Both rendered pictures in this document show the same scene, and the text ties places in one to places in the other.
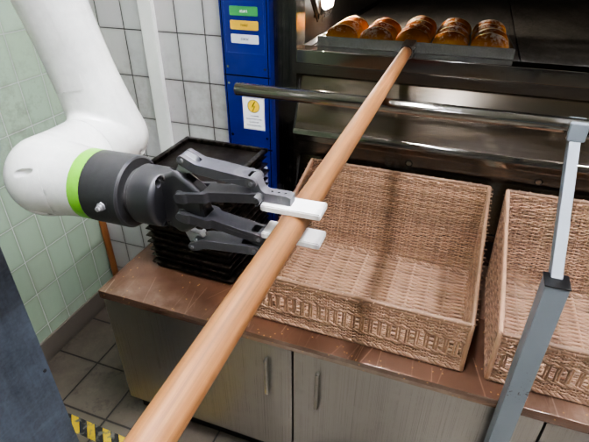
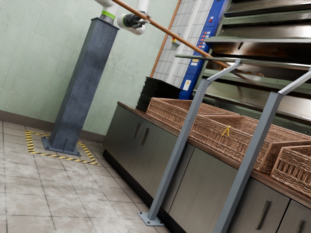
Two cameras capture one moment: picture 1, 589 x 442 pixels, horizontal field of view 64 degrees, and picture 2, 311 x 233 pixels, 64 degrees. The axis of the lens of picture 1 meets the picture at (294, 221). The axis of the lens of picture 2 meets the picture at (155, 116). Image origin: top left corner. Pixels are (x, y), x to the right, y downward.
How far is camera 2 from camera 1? 1.59 m
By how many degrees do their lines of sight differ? 44
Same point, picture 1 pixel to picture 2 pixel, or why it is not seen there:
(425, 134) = (227, 95)
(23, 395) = (87, 89)
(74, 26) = (142, 6)
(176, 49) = (178, 67)
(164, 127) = not seen: hidden behind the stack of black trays
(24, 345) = (96, 79)
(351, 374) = (155, 128)
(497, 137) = (246, 98)
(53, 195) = (121, 17)
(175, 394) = not seen: outside the picture
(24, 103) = (138, 70)
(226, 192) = not seen: hidden behind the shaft
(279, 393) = (135, 139)
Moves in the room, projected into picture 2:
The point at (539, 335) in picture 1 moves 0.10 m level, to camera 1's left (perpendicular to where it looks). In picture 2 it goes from (196, 95) to (183, 91)
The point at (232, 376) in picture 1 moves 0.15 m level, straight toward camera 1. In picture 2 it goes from (128, 133) to (119, 132)
